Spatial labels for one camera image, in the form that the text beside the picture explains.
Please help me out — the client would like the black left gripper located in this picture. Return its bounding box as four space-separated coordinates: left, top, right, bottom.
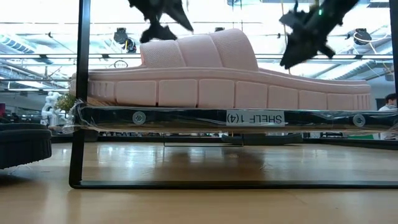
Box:
127 0 195 44

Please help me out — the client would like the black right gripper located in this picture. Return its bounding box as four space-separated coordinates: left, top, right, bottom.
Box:
279 1 336 68

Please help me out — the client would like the pink foam slide sandal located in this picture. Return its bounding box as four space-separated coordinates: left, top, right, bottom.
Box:
69 28 373 111

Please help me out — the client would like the black slide sandal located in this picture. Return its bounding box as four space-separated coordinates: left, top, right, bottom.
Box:
0 122 53 170

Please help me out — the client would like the white shelf label sticker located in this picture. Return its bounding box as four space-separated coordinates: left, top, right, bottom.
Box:
226 109 286 128

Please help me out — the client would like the black ceiling-mounted device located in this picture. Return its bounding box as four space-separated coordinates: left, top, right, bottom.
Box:
353 27 373 46
113 27 138 54

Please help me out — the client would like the person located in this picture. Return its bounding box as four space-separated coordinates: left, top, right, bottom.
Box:
377 92 398 112

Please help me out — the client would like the small green potted plant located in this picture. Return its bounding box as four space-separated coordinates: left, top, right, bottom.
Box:
55 92 77 113

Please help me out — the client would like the wooden shelf with black frame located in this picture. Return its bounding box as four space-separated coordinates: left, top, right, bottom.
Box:
68 0 398 190

